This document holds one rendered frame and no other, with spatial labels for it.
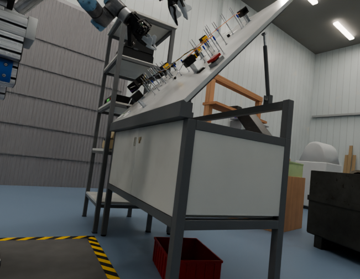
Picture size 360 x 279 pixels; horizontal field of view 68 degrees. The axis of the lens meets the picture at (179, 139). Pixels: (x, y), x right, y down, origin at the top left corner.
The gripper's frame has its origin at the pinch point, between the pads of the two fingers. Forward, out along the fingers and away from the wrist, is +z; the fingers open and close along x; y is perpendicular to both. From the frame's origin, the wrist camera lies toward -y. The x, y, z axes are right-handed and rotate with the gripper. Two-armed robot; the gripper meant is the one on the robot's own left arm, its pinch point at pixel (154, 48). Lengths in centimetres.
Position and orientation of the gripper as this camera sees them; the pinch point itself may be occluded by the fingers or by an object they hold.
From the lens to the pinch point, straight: 150.5
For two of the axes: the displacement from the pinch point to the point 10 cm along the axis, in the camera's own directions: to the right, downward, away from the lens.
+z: 7.0, 7.1, 0.2
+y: 5.1, -4.8, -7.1
